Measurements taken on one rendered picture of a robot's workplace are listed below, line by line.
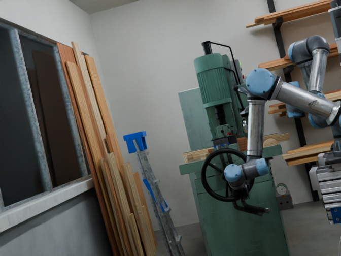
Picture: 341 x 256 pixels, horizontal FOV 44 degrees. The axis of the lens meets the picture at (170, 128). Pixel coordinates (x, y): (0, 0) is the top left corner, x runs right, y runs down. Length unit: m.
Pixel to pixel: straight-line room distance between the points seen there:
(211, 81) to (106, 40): 2.83
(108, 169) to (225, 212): 1.48
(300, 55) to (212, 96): 0.56
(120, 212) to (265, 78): 2.22
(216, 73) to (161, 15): 2.63
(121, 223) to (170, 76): 1.99
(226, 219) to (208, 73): 0.86
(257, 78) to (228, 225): 0.99
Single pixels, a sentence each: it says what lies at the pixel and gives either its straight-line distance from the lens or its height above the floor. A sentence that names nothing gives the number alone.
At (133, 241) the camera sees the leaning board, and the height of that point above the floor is 0.25.
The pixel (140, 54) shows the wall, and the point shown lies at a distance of 5.06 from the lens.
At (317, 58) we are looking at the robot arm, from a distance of 2.47.
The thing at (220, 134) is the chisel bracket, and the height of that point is 1.02.
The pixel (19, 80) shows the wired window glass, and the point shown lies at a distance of 3.37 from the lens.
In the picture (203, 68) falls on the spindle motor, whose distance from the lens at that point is 2.55.
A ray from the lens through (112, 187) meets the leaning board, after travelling 3.69.
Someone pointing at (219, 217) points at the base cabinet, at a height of 0.56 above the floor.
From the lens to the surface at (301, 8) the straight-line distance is 4.55.
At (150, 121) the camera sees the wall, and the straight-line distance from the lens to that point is 4.98.
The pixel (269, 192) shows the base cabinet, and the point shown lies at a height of 0.64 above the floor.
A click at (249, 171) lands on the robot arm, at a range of 1.91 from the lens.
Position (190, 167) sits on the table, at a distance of 2.49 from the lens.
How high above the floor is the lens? 1.10
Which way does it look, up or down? 1 degrees up
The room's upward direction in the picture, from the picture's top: 13 degrees counter-clockwise
